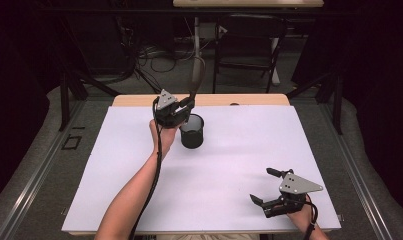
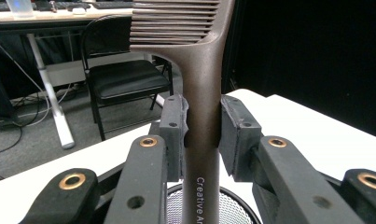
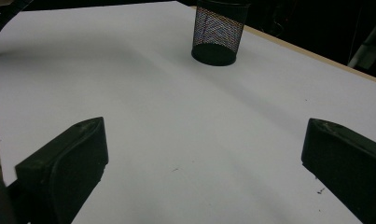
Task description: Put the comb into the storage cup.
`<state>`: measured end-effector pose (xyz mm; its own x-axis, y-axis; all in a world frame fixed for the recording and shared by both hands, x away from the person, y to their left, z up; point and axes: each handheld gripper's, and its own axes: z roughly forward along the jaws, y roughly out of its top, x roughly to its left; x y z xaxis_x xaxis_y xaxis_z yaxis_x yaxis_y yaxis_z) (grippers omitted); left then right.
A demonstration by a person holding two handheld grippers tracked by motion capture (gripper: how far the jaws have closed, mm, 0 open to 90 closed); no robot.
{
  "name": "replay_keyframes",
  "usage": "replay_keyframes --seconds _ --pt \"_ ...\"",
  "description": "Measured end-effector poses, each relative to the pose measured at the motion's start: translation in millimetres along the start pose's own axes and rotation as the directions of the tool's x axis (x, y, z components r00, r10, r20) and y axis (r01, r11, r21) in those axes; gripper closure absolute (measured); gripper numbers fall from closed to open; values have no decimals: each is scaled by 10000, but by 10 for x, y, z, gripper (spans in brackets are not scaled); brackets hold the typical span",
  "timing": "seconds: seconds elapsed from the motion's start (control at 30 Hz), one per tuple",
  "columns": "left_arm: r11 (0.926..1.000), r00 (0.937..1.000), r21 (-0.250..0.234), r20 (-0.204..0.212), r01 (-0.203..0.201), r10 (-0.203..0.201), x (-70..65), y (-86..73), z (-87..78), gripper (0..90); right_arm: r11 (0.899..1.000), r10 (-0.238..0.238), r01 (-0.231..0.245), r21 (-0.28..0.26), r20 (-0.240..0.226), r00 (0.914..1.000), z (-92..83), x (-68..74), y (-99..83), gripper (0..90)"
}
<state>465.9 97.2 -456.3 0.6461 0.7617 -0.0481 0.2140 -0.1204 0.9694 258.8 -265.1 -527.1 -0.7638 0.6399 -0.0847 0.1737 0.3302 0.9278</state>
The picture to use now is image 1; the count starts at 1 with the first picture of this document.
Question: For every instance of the white table mat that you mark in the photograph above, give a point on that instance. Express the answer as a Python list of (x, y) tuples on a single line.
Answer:
[(229, 173)]

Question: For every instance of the person's right hand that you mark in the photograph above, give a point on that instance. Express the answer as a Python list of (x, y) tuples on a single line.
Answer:
[(301, 218)]

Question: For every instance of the black mesh cup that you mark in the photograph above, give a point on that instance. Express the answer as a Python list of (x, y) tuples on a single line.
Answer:
[(192, 136)]

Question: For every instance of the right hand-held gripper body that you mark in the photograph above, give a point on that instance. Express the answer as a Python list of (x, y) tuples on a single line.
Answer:
[(294, 185)]

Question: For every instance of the light wooden table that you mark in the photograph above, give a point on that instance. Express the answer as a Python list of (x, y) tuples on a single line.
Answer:
[(215, 99)]

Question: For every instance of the black folding chair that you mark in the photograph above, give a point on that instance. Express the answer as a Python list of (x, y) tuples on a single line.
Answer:
[(249, 40)]

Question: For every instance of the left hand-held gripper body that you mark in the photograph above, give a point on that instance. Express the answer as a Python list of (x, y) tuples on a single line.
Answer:
[(165, 113)]

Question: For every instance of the black metal stand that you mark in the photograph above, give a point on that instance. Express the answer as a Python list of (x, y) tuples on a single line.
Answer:
[(65, 100), (337, 103)]

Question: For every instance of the person's left hand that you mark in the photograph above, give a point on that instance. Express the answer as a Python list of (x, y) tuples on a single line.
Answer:
[(165, 138)]

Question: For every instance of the metal floor rail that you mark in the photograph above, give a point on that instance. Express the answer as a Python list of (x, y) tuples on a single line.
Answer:
[(39, 173), (355, 173)]

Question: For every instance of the white desk leg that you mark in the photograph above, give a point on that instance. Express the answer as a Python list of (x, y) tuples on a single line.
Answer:
[(275, 66), (197, 50)]

